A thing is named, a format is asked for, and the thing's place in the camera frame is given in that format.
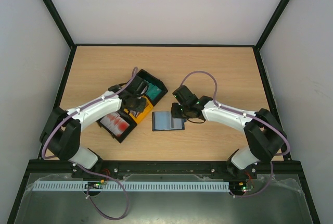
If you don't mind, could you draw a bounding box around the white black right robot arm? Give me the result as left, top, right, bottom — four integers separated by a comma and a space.
171, 85, 287, 178

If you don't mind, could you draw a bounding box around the black bin with teal cards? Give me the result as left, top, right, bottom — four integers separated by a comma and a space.
126, 69, 168, 106

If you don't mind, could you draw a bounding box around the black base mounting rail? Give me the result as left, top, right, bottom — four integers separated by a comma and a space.
71, 160, 258, 180

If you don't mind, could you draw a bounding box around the red patterned card stack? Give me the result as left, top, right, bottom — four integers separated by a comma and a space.
100, 113, 130, 137

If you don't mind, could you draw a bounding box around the black bin with red cards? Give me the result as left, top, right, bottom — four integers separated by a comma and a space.
97, 112, 137, 143

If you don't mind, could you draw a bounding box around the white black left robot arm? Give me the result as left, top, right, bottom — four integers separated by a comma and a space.
40, 76, 148, 169

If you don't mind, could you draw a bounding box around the blue leather card holder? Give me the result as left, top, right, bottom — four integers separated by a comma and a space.
152, 111, 186, 131

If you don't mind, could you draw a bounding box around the black aluminium frame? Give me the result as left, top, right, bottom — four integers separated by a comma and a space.
5, 0, 321, 224

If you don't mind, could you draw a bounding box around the teal card stack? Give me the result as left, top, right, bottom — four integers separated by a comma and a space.
145, 81, 162, 101

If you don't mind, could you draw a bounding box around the yellow plastic bin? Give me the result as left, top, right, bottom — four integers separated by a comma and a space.
123, 96, 153, 124

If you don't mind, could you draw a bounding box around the light blue slotted cable duct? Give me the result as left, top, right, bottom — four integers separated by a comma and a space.
32, 181, 229, 192

